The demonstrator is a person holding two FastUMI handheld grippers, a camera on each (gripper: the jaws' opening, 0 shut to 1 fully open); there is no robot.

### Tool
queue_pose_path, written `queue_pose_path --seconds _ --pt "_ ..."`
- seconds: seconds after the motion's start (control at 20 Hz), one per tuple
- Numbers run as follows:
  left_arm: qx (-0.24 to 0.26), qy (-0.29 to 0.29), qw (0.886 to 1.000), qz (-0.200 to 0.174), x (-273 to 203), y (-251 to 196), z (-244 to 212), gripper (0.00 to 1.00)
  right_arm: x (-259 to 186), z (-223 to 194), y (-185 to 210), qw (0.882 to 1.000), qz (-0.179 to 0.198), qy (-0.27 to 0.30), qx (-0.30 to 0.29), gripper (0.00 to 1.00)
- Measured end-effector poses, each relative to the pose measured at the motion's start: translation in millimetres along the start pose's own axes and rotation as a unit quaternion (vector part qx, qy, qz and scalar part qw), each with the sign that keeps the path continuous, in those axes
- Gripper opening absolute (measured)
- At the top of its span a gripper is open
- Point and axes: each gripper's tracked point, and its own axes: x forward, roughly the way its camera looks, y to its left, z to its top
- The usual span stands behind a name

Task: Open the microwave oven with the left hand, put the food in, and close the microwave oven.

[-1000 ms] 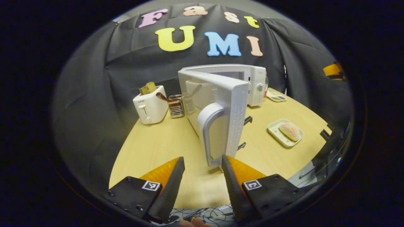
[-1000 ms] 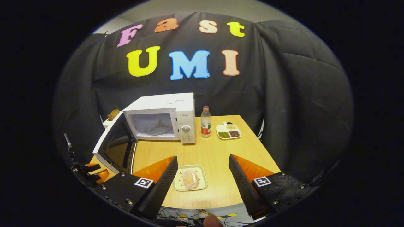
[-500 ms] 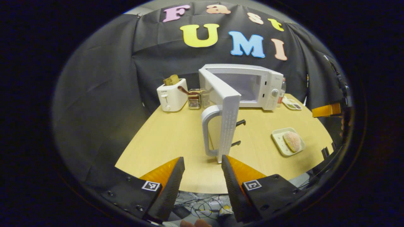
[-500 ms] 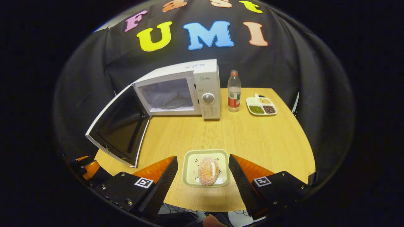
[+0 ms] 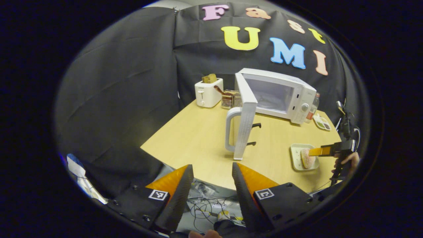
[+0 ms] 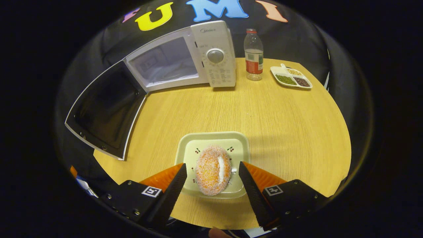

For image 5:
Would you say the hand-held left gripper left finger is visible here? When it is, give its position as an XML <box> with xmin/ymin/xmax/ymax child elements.
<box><xmin>106</xmin><ymin>164</ymin><xmax>195</xmax><ymax>232</ymax></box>

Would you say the black backdrop cloth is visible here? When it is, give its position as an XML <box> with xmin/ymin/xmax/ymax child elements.
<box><xmin>55</xmin><ymin>3</ymin><xmax>367</xmax><ymax>199</ymax></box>

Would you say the divided white dish with grains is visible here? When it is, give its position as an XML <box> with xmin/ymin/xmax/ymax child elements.
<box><xmin>312</xmin><ymin>113</ymin><xmax>332</xmax><ymax>132</ymax></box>

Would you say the white toaster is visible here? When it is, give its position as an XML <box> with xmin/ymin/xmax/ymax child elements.
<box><xmin>194</xmin><ymin>78</ymin><xmax>224</xmax><ymax>108</ymax></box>

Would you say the brown wooden spoon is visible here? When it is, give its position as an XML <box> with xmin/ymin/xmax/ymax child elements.
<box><xmin>213</xmin><ymin>85</ymin><xmax>234</xmax><ymax>97</ymax></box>

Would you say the white and blue plastic bag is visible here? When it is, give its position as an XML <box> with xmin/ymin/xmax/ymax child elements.
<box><xmin>66</xmin><ymin>153</ymin><xmax>108</xmax><ymax>205</ymax></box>

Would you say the metal wire basket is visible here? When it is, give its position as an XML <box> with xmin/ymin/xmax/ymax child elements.
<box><xmin>220</xmin><ymin>89</ymin><xmax>243</xmax><ymax>110</ymax></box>

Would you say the tangle of black cables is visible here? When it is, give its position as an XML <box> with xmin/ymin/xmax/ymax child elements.
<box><xmin>186</xmin><ymin>180</ymin><xmax>248</xmax><ymax>232</ymax></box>

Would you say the white microwave oven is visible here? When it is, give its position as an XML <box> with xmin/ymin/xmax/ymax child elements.
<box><xmin>225</xmin><ymin>68</ymin><xmax>317</xmax><ymax>161</ymax></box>

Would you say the small white square plate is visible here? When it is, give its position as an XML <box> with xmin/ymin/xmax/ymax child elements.
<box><xmin>290</xmin><ymin>143</ymin><xmax>320</xmax><ymax>172</ymax></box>

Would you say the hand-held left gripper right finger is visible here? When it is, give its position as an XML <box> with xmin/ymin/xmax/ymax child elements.
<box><xmin>232</xmin><ymin>162</ymin><xmax>315</xmax><ymax>233</ymax></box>

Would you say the clear plastic bottle red label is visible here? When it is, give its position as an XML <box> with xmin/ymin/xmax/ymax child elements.
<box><xmin>304</xmin><ymin>93</ymin><xmax>321</xmax><ymax>124</ymax></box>

